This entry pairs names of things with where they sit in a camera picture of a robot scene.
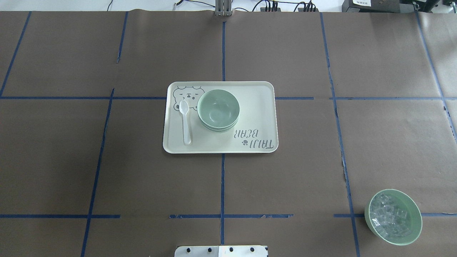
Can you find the white camera pole mount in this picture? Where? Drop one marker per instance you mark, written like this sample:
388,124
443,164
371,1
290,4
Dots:
222,251

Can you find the black box device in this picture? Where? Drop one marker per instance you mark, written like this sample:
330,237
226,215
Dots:
390,6

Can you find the aluminium frame post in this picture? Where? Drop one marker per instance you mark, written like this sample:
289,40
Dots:
223,8

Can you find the white plastic spoon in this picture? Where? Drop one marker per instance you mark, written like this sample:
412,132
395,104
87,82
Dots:
184,110

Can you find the white rectangular tray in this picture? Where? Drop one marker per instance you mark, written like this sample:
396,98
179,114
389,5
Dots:
256,129

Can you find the green bowl on tray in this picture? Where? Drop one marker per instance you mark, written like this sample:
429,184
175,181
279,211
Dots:
218,129

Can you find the green bowl near elbow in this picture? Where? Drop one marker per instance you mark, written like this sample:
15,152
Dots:
394,217

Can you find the green bowl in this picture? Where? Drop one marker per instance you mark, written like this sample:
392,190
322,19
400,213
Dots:
218,108
218,129

